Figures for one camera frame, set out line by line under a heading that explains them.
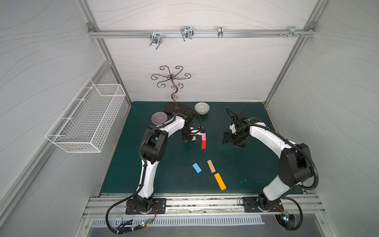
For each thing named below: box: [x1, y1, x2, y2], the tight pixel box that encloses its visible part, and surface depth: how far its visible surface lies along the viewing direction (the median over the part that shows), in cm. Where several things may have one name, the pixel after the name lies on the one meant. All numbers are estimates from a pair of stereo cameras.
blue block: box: [191, 161, 203, 174], surface depth 88 cm
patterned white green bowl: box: [194, 101, 211, 116], surface depth 117 cm
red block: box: [201, 140, 207, 150], surface depth 97 cm
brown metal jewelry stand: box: [151, 65, 192, 114], surface depth 96 cm
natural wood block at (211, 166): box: [207, 159, 216, 174], surface depth 88 cm
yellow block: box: [214, 172, 228, 192], surface depth 82 cm
